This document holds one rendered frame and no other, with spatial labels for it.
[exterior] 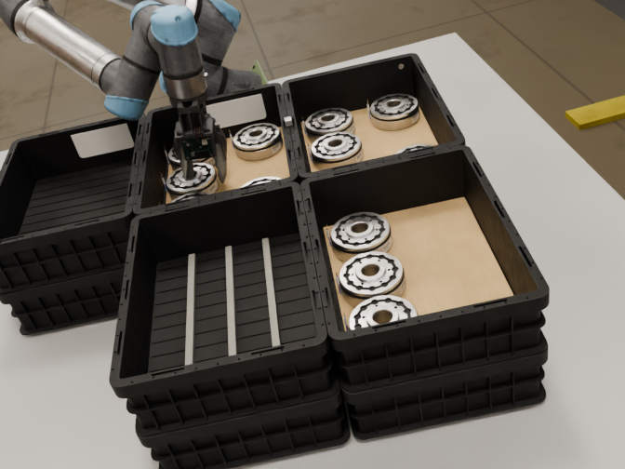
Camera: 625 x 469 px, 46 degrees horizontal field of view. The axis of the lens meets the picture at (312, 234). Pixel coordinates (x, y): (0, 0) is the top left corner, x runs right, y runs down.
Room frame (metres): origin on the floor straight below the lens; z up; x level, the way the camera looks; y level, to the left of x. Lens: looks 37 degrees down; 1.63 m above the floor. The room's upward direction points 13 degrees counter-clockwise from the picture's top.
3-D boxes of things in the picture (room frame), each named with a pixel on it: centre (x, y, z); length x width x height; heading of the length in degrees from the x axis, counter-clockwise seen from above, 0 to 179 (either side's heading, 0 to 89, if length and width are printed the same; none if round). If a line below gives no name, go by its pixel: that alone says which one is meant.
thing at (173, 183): (1.29, 0.21, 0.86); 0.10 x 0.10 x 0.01
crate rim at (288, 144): (1.29, 0.15, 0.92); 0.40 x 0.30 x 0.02; 179
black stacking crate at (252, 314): (0.89, 0.16, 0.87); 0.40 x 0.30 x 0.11; 179
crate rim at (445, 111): (1.28, -0.15, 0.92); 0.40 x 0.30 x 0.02; 179
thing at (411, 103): (1.39, -0.23, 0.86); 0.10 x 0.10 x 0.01
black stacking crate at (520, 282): (0.88, -0.14, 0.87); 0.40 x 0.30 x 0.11; 179
